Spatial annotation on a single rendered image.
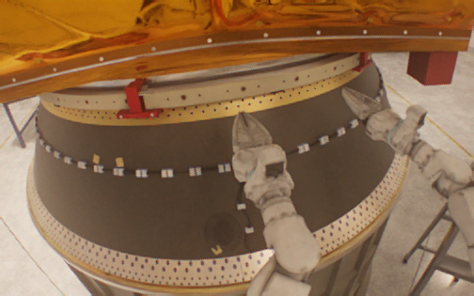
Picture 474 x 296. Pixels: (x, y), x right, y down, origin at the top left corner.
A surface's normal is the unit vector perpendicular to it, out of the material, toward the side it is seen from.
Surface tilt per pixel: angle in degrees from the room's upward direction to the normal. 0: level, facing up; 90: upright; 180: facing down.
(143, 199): 62
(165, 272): 43
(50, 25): 89
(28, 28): 90
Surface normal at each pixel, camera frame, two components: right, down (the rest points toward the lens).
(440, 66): 0.12, 0.56
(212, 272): 0.00, -0.22
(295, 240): -0.04, -0.80
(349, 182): 0.46, 0.00
